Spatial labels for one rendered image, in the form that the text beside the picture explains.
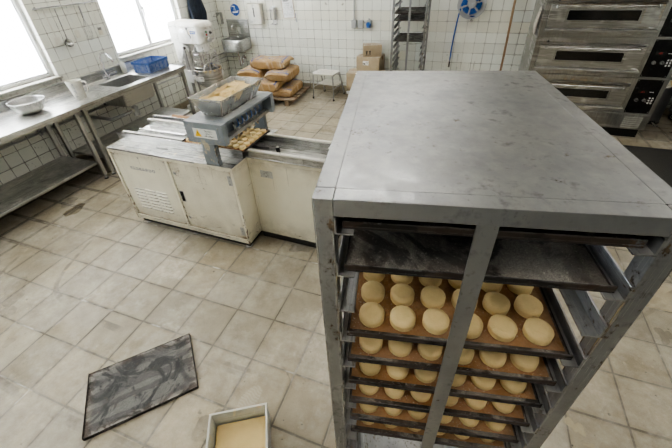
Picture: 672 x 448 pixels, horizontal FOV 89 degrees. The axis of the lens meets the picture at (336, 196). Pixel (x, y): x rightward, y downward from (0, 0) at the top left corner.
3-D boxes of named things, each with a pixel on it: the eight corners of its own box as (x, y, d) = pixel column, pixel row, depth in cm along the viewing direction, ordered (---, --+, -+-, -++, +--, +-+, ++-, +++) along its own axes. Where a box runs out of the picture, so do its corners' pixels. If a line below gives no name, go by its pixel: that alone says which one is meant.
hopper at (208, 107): (192, 116, 249) (186, 97, 241) (236, 92, 292) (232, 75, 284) (225, 120, 240) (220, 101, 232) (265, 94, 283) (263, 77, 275)
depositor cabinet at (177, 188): (141, 223, 340) (105, 147, 293) (189, 185, 395) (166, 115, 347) (252, 251, 301) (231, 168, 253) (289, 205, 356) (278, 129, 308)
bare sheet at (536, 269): (369, 123, 105) (369, 119, 104) (508, 126, 99) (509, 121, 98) (344, 270, 56) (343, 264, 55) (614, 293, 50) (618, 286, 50)
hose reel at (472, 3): (474, 66, 553) (489, -14, 490) (474, 69, 540) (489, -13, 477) (448, 65, 565) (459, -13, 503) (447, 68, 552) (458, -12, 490)
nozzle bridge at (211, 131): (195, 162, 263) (182, 120, 244) (246, 125, 318) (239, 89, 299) (231, 168, 253) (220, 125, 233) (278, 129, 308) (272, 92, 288)
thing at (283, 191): (262, 237, 316) (243, 150, 264) (279, 215, 342) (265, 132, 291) (333, 254, 294) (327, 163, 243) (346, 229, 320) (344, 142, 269)
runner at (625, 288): (499, 123, 102) (502, 113, 100) (509, 123, 101) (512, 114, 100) (604, 299, 50) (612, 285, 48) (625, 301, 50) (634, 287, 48)
